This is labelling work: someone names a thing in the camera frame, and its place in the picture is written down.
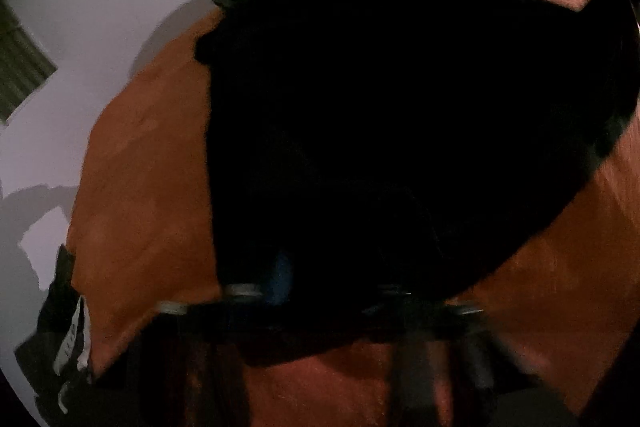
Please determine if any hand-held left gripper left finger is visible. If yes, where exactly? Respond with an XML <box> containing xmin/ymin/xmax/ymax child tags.
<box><xmin>156</xmin><ymin>251</ymin><xmax>301</xmax><ymax>427</ymax></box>

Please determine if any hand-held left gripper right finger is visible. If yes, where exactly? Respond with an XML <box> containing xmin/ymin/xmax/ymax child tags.
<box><xmin>361</xmin><ymin>279</ymin><xmax>507</xmax><ymax>427</ymax></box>

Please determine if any black garment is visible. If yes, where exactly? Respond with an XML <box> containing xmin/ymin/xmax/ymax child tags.
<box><xmin>194</xmin><ymin>0</ymin><xmax>640</xmax><ymax>368</ymax></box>

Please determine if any orange blanket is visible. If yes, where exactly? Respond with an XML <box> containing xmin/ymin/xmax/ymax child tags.
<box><xmin>67</xmin><ymin>0</ymin><xmax>640</xmax><ymax>427</ymax></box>

